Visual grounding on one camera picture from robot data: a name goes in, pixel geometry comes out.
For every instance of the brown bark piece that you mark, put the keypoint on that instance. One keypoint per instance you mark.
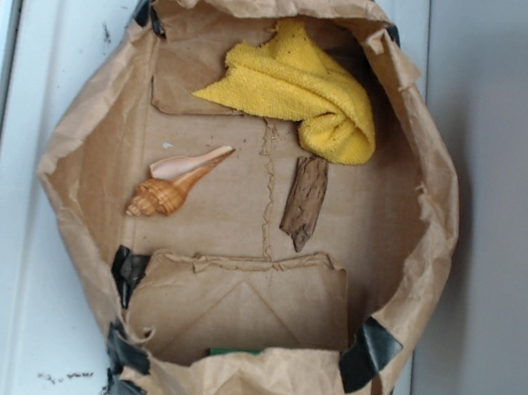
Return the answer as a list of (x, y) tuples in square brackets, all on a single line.
[(305, 200)]

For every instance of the yellow cloth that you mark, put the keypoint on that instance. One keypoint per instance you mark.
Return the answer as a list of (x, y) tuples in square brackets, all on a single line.
[(290, 78)]

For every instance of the brown paper bag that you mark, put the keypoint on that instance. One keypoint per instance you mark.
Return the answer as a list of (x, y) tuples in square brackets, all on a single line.
[(342, 316)]

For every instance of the green block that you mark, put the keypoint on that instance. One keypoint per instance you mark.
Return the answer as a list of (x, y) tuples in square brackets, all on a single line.
[(218, 351)]

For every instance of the orange spiral sea shell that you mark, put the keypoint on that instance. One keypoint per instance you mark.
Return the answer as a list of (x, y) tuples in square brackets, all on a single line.
[(171, 180)]

